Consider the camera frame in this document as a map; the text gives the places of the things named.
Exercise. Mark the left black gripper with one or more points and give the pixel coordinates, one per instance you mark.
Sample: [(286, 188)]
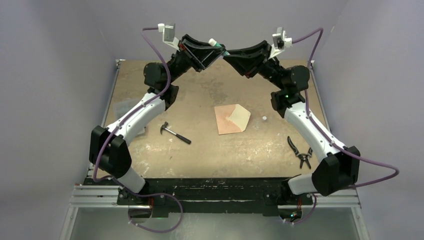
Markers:
[(196, 65)]

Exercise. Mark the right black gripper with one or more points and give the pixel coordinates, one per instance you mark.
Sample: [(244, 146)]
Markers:
[(248, 61)]

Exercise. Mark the green white glue stick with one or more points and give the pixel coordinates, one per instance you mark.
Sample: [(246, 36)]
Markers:
[(213, 43)]

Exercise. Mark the brown envelope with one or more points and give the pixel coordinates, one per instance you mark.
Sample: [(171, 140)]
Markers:
[(231, 119)]

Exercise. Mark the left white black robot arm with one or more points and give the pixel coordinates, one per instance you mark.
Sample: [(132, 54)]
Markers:
[(109, 146)]

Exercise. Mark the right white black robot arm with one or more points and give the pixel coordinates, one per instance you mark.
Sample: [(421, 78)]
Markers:
[(338, 166)]

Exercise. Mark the small black hammer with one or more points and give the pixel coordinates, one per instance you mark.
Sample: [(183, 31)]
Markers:
[(164, 127)]

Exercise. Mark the clear plastic organizer box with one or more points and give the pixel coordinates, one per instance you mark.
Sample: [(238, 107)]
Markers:
[(120, 108)]

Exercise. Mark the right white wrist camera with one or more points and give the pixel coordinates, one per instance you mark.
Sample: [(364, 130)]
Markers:
[(280, 42)]

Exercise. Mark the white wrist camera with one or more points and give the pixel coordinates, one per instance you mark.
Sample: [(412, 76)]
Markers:
[(280, 42), (168, 34)]

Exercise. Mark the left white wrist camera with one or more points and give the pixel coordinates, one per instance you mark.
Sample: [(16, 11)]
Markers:
[(168, 34)]

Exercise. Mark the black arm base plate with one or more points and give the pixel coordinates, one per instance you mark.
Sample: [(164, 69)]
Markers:
[(268, 196)]

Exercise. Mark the aluminium frame rail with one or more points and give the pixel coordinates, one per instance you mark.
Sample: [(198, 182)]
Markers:
[(102, 196)]

